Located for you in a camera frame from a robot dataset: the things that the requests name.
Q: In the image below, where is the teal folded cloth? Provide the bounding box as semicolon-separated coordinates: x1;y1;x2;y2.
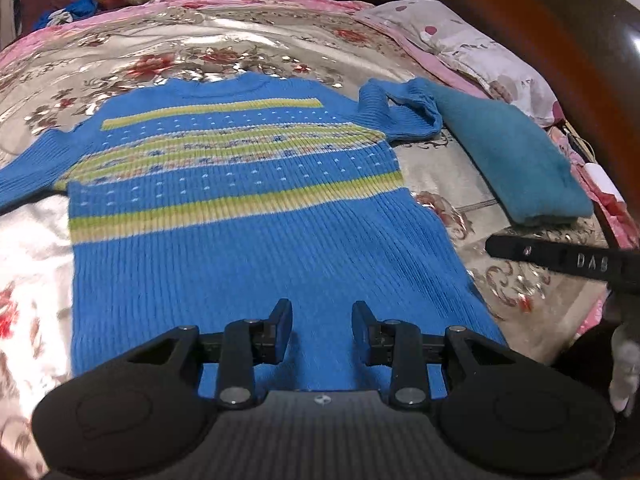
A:
430;80;595;226

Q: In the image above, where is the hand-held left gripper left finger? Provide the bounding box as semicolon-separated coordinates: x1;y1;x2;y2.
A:
112;299;293;409

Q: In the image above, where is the white pink-flowered pillow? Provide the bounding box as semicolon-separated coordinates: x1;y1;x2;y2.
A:
357;0;566;126

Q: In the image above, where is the silver floral bedspread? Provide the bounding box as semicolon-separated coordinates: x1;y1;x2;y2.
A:
0;0;623;466

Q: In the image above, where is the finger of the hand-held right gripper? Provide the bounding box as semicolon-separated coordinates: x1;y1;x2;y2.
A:
485;232;626;281

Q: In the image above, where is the bright blue crumpled cloth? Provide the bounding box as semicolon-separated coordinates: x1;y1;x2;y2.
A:
34;0;101;32

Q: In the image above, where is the white charger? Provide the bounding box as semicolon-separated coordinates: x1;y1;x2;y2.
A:
584;161;621;198

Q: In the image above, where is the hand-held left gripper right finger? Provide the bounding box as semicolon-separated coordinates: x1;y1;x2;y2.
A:
352;301;528;409

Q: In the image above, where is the blue striped knit sweater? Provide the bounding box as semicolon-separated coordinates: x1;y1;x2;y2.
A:
0;72;508;393

